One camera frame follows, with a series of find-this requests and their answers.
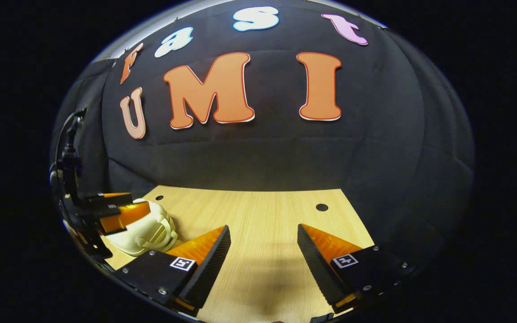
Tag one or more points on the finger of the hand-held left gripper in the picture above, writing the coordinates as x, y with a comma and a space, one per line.
124, 216
108, 199

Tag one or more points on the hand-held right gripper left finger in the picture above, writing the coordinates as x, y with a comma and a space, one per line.
209, 269

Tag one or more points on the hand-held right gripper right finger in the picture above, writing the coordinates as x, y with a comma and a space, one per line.
317, 269

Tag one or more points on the pale yellow suitcase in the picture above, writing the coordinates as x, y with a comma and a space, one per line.
148, 235

